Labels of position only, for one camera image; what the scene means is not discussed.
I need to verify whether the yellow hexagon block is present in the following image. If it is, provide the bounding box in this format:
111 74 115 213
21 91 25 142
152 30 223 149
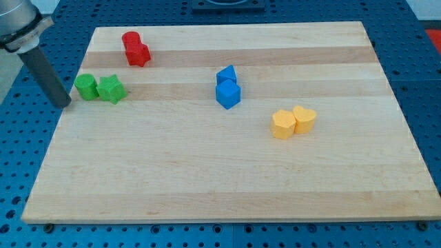
270 110 296 139

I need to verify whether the red star block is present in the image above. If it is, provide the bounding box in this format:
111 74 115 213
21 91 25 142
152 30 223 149
125 43 151 67

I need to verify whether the wooden board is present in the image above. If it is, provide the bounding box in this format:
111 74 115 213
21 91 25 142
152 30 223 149
21 21 440 224

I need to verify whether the green circle block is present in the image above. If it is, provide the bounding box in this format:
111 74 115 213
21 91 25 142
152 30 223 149
74 74 99 101

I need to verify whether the blue triangle block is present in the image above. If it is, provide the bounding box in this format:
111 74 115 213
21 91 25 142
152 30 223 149
216 65 237 85

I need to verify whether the yellow heart block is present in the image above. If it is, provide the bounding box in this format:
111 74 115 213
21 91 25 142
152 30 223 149
293 105 317 134

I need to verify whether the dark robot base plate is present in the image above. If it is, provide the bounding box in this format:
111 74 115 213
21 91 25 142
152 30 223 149
191 0 266 12

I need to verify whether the red object at edge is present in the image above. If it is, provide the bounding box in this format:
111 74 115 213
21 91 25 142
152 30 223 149
425 29 441 53

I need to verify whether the red circle block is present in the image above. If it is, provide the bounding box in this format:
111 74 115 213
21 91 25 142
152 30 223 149
121 31 141 49

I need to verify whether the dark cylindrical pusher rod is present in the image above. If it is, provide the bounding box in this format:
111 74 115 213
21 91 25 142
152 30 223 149
18 46 71 109

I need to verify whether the blue cube block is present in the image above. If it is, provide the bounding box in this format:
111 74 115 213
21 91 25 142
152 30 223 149
215 79 241 110

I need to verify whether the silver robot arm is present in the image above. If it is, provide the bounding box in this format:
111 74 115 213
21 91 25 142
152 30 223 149
1 0 54 54

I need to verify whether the green star block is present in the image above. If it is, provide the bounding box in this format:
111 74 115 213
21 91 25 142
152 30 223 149
96 74 127 105

